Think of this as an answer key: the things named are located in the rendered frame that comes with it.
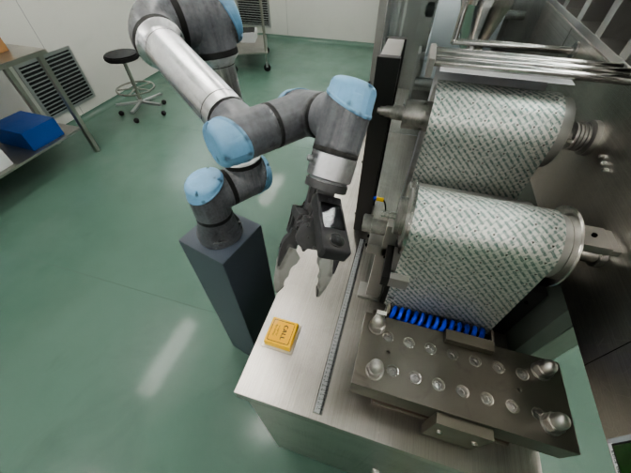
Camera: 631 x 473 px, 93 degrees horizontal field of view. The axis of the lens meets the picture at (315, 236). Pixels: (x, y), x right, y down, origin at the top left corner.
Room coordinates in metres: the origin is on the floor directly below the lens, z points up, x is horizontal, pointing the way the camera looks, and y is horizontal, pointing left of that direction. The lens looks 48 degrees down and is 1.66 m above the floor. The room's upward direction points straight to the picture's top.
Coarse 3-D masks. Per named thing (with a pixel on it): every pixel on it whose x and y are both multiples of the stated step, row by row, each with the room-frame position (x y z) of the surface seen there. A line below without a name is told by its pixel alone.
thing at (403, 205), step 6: (402, 198) 0.43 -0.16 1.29; (408, 198) 0.43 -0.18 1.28; (402, 204) 0.41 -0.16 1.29; (396, 210) 0.44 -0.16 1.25; (402, 210) 0.40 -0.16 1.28; (396, 216) 0.39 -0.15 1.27; (402, 216) 0.39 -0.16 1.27; (396, 222) 0.39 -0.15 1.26; (402, 222) 0.38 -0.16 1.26; (396, 228) 0.38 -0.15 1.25; (402, 228) 0.38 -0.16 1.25
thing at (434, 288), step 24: (408, 264) 0.35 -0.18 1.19; (432, 264) 0.34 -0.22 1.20; (408, 288) 0.34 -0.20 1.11; (432, 288) 0.33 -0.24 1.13; (456, 288) 0.32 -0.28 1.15; (480, 288) 0.31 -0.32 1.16; (504, 288) 0.30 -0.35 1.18; (528, 288) 0.29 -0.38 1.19; (432, 312) 0.32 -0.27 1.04; (456, 312) 0.31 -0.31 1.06; (480, 312) 0.30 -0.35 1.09; (504, 312) 0.29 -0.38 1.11
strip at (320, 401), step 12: (360, 240) 0.66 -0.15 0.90; (360, 252) 0.61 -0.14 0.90; (348, 288) 0.47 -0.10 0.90; (348, 300) 0.43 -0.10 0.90; (336, 324) 0.36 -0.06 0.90; (336, 336) 0.32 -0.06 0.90; (336, 348) 0.29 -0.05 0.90; (324, 372) 0.24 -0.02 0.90; (324, 384) 0.21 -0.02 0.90; (324, 396) 0.18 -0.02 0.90
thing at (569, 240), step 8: (408, 192) 0.47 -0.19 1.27; (408, 208) 0.39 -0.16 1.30; (408, 216) 0.38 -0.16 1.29; (568, 224) 0.34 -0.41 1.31; (568, 232) 0.32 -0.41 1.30; (400, 240) 0.36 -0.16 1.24; (568, 240) 0.31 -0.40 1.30; (568, 248) 0.30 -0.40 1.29; (568, 256) 0.29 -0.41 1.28; (560, 264) 0.29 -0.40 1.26; (552, 272) 0.29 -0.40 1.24
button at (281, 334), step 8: (272, 320) 0.36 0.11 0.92; (280, 320) 0.36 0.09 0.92; (272, 328) 0.33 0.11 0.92; (280, 328) 0.33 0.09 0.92; (288, 328) 0.33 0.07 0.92; (296, 328) 0.34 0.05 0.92; (272, 336) 0.31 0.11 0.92; (280, 336) 0.31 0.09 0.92; (288, 336) 0.31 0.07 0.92; (272, 344) 0.30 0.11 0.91; (280, 344) 0.29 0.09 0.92; (288, 344) 0.29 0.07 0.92
